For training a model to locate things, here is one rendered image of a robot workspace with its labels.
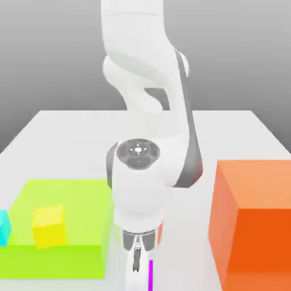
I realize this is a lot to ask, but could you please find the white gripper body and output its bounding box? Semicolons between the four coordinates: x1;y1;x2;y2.
124;250;150;291

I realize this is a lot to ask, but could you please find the small magenta cube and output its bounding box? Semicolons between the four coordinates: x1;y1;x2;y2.
148;259;154;291

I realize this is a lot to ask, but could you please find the small yellow cube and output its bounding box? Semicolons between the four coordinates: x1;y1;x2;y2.
31;203;67;250

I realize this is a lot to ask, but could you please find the small cyan cube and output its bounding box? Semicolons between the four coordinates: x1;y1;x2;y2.
0;209;12;247

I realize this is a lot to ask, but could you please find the large lime green box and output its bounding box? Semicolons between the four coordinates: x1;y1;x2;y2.
0;178;114;280

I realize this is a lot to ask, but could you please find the large orange box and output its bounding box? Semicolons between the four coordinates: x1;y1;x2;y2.
207;159;291;291

